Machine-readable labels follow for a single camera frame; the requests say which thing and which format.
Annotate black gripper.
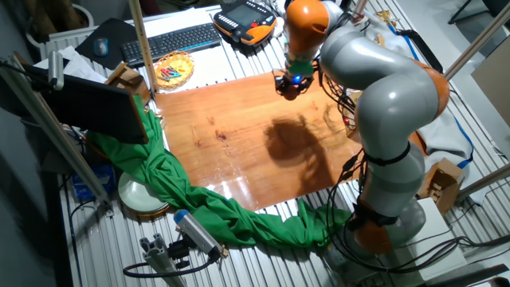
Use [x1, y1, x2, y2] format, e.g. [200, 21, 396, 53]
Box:
[273, 70, 315, 99]

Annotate yellow wicker basket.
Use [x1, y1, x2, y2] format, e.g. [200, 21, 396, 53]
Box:
[153, 50, 196, 91]

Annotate white plastic object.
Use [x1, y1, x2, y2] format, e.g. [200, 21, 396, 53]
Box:
[272, 16, 285, 39]

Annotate orange black teach pendant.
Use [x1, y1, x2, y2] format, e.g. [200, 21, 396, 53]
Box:
[212, 0, 278, 47]

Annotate glossy wooden board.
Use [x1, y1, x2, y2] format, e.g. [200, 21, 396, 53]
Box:
[154, 65, 366, 212]

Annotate large white paper sheet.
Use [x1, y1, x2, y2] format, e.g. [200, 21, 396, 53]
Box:
[141, 6, 240, 92]

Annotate black computer keyboard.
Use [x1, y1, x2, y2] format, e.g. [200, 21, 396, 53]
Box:
[120, 22, 223, 68]

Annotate green cloth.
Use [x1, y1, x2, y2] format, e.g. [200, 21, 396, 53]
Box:
[86, 94, 352, 250]

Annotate wooden pole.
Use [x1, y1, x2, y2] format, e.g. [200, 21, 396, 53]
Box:
[127, 0, 159, 95]

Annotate small wooden box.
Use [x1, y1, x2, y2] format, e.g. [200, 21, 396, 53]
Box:
[104, 62, 151, 107]

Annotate brown cardboard box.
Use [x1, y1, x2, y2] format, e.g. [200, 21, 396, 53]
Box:
[416, 157, 465, 216]

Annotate black mouse pad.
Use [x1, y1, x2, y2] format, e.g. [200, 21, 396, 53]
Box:
[74, 18, 139, 71]

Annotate white round plate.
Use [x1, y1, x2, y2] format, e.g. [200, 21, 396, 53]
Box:
[117, 171, 171, 216]

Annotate blue computer mouse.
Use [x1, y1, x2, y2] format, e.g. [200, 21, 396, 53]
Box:
[92, 37, 110, 57]

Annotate beige flat board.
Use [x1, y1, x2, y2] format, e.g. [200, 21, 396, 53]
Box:
[471, 35, 510, 128]

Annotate black flat monitor panel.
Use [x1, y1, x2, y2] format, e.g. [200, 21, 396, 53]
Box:
[22, 63, 150, 145]

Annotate short aluminium profile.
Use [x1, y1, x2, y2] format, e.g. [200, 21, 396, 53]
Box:
[139, 233, 188, 287]

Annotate blue box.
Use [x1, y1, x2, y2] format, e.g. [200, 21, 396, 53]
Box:
[71, 163, 116, 202]

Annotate loose white papers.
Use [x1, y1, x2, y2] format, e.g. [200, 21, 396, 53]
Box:
[33, 45, 108, 85]

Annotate white radiator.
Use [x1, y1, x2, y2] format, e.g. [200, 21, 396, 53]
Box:
[25, 26, 99, 61]

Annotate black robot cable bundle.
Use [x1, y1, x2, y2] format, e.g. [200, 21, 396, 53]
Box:
[318, 11, 383, 272]

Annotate black thick cable conduit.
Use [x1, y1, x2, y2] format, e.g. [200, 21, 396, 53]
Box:
[396, 28, 444, 71]

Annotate grey cloth with blue strap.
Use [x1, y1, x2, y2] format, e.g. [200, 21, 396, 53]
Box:
[366, 11, 475, 171]

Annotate silver camera with blue end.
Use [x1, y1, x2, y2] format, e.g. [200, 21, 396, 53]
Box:
[173, 208, 224, 260]

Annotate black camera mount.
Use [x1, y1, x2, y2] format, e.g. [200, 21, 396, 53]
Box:
[167, 237, 196, 270]

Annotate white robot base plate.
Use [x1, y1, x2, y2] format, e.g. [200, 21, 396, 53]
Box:
[382, 197, 467, 280]

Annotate black camera cable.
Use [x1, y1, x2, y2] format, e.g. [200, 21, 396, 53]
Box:
[122, 250, 220, 279]

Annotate plain silver depth camera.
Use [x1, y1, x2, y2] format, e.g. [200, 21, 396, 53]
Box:
[47, 50, 65, 92]

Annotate long diagonal aluminium frame bar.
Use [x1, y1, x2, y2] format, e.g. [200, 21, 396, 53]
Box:
[0, 53, 115, 216]

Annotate black floor cables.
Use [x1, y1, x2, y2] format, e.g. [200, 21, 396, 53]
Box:
[382, 234, 510, 274]

